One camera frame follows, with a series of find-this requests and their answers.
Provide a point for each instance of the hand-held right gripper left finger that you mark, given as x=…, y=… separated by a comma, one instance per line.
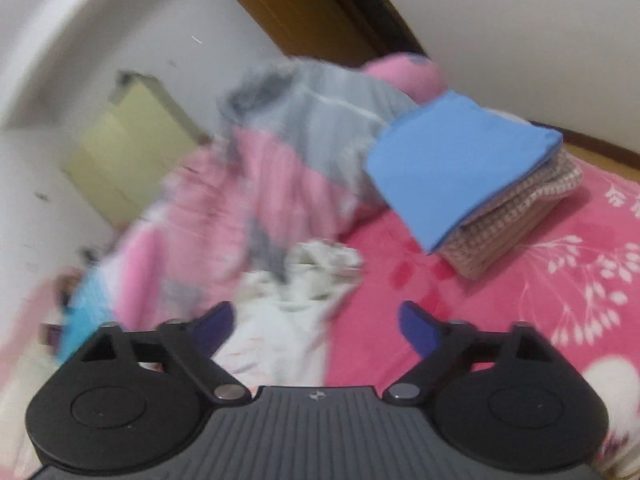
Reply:
x=220, y=325

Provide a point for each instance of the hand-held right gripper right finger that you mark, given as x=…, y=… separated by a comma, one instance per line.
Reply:
x=417, y=330

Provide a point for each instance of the pink floral blanket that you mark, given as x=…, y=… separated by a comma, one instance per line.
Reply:
x=450, y=320

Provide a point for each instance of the pale yellow wardrobe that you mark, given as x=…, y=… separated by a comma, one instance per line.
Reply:
x=130, y=160

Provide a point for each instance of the purple cloth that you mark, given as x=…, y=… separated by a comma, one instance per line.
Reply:
x=52, y=332

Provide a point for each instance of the pink white headboard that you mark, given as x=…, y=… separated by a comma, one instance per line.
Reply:
x=20, y=340

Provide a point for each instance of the wooden door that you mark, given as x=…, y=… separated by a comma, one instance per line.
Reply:
x=300, y=10

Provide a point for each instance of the teal striped pink pillow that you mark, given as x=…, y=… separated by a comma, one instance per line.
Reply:
x=85, y=310

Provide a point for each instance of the white sweatshirt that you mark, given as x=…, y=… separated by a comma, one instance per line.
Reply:
x=280, y=330

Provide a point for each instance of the pink grey quilt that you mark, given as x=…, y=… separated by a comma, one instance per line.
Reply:
x=280, y=175

